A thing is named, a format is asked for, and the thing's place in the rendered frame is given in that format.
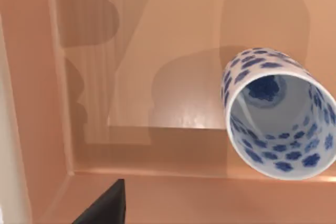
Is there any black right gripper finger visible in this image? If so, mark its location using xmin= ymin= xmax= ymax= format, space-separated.
xmin=72 ymin=178 xmax=129 ymax=224

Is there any white cup with blue flowers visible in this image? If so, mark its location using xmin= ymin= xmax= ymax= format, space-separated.
xmin=221 ymin=47 xmax=336 ymax=182

